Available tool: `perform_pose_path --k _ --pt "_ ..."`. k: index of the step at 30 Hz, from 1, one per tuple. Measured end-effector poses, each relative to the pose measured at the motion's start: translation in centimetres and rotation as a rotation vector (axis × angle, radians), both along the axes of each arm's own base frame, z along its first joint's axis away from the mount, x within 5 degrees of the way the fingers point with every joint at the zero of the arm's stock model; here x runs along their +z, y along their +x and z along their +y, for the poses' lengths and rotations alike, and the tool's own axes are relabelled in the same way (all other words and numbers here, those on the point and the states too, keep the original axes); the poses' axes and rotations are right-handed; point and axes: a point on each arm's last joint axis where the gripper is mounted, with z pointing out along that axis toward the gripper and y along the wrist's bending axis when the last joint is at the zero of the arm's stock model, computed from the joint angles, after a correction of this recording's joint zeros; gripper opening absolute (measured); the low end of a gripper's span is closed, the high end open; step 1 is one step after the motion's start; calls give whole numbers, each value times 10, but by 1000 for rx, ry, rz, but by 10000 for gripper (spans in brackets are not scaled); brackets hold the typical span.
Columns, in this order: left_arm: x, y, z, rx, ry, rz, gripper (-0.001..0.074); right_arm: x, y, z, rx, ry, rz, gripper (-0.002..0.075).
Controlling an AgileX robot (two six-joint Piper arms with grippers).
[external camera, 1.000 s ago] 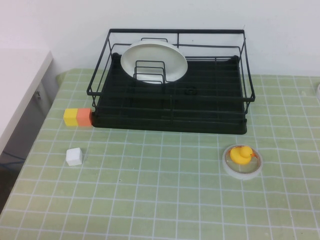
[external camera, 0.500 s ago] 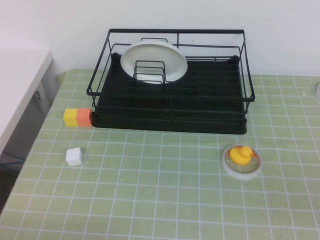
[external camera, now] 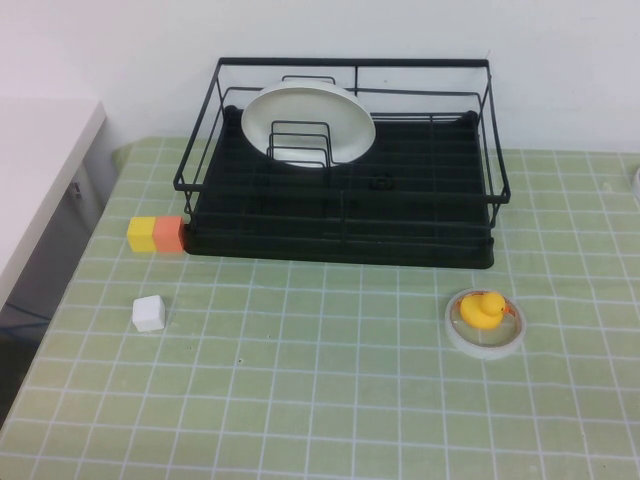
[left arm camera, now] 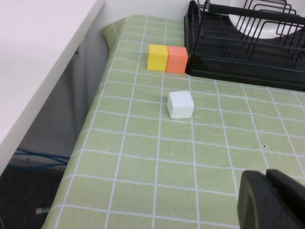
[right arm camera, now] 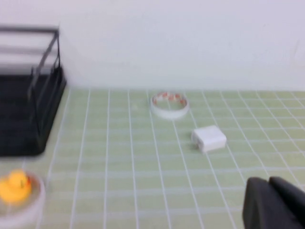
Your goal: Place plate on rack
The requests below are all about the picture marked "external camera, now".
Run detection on white cube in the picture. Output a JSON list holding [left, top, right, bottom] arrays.
[[132, 294, 168, 333]]

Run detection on green checkered tablecloth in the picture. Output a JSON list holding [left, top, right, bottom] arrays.
[[0, 134, 640, 480]]

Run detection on yellow rubber duck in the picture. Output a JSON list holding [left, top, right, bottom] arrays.
[[458, 292, 508, 331]]

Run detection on black plastic drip tray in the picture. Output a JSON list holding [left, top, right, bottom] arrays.
[[181, 104, 497, 272]]

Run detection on white tape roll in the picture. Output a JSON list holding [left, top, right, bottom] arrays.
[[444, 287, 528, 361]]

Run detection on blue cable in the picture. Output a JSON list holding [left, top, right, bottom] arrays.
[[0, 298, 52, 337]]

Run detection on black wire dish rack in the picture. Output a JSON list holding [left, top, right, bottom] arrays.
[[172, 56, 512, 250]]

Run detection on orange cube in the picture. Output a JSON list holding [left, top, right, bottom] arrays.
[[152, 215, 186, 255]]

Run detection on yellow cube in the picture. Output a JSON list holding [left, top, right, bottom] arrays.
[[126, 216, 160, 254]]

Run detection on white side table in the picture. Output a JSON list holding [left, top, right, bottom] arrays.
[[0, 97, 122, 326]]

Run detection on white round plate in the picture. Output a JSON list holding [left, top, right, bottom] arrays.
[[240, 81, 378, 170]]

